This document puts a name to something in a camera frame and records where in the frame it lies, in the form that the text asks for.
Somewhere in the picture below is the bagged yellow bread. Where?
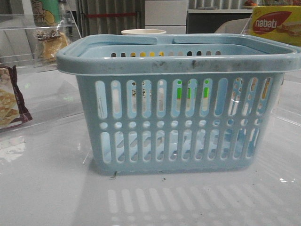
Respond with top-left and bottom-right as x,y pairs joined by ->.
35,30 -> 68,63

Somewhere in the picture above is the light blue plastic basket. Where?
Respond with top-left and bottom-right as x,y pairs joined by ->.
56,34 -> 301,173

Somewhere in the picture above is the white paper cup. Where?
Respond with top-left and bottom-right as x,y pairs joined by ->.
121,29 -> 166,35

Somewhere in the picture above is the white cabinet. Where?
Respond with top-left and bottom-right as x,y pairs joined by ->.
144,0 -> 189,34

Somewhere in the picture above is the clear acrylic left shelf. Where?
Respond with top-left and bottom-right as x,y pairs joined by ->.
0,10 -> 83,132

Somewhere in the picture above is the brown cracker snack packet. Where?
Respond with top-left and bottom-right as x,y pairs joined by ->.
0,65 -> 32,130

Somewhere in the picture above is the green cartoon snack bag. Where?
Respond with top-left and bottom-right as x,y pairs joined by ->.
31,0 -> 61,26

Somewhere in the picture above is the yellow nabati wafer box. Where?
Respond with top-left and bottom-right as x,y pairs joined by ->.
247,6 -> 301,47

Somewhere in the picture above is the clear acrylic right stand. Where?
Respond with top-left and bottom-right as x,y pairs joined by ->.
244,11 -> 301,47

